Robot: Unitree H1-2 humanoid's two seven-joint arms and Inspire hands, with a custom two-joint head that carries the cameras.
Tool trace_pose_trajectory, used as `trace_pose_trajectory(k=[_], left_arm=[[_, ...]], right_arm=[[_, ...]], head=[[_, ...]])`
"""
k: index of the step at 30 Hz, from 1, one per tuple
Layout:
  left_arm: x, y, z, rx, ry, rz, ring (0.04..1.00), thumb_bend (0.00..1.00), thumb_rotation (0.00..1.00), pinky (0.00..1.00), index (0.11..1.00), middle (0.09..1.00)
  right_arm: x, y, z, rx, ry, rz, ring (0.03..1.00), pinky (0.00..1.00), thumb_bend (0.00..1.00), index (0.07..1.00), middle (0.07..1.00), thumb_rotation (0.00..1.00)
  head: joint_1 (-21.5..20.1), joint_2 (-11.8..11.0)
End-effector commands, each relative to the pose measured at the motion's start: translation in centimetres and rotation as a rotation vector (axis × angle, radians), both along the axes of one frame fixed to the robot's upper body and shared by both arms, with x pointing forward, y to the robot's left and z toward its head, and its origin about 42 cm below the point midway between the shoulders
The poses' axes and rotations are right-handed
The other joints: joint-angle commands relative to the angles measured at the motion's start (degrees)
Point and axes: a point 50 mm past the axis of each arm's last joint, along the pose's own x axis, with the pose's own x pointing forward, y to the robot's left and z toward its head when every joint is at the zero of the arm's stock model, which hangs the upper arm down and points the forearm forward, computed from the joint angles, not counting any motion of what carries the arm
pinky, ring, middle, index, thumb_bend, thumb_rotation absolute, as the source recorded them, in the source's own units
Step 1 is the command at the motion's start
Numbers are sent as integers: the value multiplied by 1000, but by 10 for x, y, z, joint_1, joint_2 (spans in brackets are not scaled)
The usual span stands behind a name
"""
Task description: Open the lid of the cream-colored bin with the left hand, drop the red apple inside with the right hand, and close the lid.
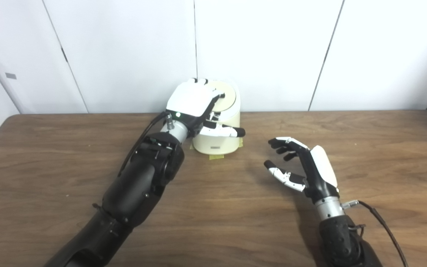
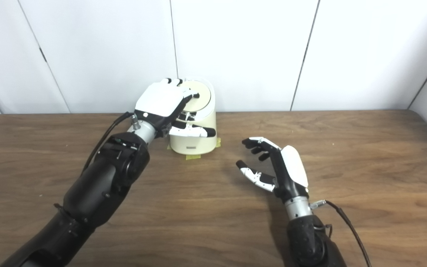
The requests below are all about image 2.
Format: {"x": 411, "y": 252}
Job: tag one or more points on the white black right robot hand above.
{"x": 287, "y": 178}

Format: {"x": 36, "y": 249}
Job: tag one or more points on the cream-colored lidded bin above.
{"x": 202, "y": 143}

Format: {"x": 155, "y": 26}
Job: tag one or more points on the long yellow tape strip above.
{"x": 193, "y": 157}

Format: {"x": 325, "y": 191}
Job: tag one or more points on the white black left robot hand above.
{"x": 159, "y": 100}

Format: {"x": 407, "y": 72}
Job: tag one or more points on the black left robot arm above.
{"x": 102, "y": 185}

